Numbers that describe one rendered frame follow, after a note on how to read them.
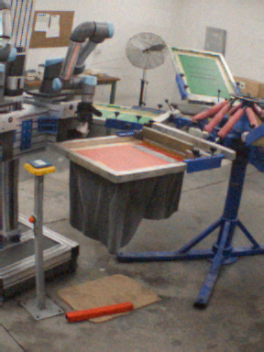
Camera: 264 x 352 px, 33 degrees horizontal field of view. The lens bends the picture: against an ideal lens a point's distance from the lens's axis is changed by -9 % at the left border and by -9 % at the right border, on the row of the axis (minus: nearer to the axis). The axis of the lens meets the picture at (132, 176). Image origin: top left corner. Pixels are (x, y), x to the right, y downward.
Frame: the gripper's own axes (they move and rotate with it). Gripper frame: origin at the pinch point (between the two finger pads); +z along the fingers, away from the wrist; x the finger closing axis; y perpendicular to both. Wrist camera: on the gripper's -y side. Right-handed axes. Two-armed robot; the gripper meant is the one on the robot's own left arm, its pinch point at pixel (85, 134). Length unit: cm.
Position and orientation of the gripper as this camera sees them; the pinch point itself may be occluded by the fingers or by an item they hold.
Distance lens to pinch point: 276.7
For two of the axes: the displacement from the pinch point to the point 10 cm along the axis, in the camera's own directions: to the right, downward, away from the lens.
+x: 6.5, 3.1, -6.9
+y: -7.4, 1.0, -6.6
